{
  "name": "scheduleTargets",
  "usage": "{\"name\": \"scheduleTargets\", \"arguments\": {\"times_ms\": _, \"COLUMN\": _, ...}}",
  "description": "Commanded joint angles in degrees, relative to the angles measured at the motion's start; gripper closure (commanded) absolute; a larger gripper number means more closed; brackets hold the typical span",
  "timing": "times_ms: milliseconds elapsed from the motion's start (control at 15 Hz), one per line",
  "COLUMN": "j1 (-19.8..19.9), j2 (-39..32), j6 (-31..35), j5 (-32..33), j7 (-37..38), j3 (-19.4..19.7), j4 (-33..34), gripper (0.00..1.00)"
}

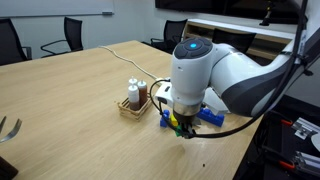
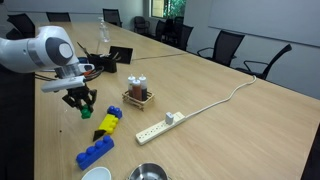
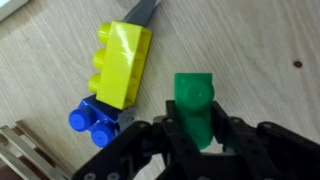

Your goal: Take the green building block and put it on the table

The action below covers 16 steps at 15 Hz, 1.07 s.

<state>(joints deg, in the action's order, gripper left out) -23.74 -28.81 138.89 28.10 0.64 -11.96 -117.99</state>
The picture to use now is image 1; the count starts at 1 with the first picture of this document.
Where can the dark brown box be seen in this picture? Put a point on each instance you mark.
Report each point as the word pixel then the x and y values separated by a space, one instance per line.
pixel 6 169

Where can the silver metal bracket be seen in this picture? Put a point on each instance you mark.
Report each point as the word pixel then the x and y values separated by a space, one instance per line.
pixel 305 128

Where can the wooden wall shelf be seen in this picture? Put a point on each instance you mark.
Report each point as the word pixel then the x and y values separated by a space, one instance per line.
pixel 260 33

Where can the white squeeze bottle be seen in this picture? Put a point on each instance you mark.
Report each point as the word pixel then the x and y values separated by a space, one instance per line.
pixel 132 81

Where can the aluminium frame rail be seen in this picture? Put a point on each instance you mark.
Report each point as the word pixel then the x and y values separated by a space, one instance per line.
pixel 306 163

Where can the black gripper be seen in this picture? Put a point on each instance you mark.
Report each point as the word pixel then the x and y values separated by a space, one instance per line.
pixel 186 120

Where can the long blue building block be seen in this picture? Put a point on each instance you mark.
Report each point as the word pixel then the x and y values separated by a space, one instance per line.
pixel 210 116

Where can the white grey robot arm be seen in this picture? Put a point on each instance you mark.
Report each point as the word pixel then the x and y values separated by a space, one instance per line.
pixel 193 76

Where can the yellow building block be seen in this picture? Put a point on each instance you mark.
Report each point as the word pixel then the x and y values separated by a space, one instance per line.
pixel 173 120

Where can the green building block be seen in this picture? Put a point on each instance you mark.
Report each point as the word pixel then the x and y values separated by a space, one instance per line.
pixel 178 132

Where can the black wall television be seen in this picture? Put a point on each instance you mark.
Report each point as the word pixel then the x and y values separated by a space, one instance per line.
pixel 216 6

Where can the black office chair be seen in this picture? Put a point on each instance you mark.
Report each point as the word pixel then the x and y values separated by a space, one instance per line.
pixel 10 40
pixel 173 33
pixel 72 33

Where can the small wooden crate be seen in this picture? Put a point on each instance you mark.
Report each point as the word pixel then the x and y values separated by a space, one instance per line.
pixel 135 112

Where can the white wall whiteboard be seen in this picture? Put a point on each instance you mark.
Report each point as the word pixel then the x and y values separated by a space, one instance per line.
pixel 53 7

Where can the brown sauce bottle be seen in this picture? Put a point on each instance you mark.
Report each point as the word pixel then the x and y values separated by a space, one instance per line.
pixel 143 93

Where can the white-capped dark sauce bottle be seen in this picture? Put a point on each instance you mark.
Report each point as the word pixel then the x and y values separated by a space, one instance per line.
pixel 134 98

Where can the short blue building block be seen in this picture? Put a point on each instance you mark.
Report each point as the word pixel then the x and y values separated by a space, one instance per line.
pixel 164 119

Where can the black camera stand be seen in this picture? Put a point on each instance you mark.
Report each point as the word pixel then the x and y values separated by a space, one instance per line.
pixel 267 16

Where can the grey whiteboard eraser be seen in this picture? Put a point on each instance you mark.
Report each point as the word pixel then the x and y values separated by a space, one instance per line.
pixel 107 13

